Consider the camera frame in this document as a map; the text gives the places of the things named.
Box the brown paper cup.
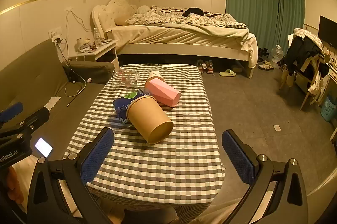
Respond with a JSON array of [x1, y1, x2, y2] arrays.
[[126, 96, 174, 145]]

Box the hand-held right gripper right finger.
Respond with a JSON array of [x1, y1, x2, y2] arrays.
[[221, 129, 308, 224]]

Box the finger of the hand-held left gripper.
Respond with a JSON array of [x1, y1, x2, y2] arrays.
[[0, 102, 24, 123], [0, 107, 50, 145]]

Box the wooden chair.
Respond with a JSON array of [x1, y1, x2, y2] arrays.
[[279, 54, 330, 111]]

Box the clear water bottle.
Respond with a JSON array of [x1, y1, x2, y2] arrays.
[[94, 28, 102, 47]]

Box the pile of clothes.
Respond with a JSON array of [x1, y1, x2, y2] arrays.
[[284, 28, 330, 77]]

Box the blue printed packet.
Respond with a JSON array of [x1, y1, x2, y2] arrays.
[[113, 88, 152, 130]]

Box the person's left hand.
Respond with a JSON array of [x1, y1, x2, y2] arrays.
[[5, 167, 24, 204]]

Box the white sneakers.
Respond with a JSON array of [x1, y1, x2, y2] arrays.
[[258, 61, 274, 71]]

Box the clear glass cup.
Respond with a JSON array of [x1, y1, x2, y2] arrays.
[[112, 69, 140, 89]]

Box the dark clothing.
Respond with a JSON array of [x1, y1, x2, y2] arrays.
[[183, 7, 211, 17]]

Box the white bed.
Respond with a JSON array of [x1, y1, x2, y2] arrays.
[[92, 0, 258, 79]]

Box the pink faceted cup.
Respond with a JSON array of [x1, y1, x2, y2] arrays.
[[145, 78, 182, 108]]

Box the white nightstand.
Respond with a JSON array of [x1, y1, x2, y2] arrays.
[[69, 40, 119, 72]]

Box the white charging cable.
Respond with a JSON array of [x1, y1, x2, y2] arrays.
[[64, 76, 87, 97]]

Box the white paper sheet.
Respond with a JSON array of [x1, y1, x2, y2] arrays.
[[43, 97, 62, 111]]

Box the narrow green curtain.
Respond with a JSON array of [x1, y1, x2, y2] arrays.
[[278, 0, 306, 56]]

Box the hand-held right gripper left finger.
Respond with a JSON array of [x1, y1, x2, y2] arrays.
[[26, 127, 115, 224]]

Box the grey sofa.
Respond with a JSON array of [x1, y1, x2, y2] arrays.
[[0, 38, 116, 161]]

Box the grey checked tablecloth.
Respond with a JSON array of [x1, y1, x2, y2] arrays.
[[62, 64, 226, 224]]

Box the patterned blanket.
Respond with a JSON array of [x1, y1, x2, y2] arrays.
[[126, 6, 249, 30]]

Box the black television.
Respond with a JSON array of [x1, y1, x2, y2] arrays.
[[318, 15, 337, 47]]

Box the pair of shoes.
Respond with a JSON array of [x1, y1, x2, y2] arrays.
[[196, 59, 214, 74]]

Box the white cup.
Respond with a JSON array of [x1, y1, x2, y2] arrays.
[[147, 70, 167, 84]]

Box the large water jug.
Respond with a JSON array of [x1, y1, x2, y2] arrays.
[[269, 44, 284, 69]]

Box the blue laundry basket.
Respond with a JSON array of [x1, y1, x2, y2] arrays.
[[320, 96, 337, 123]]

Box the wall power socket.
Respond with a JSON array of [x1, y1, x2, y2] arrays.
[[48, 27, 63, 42]]

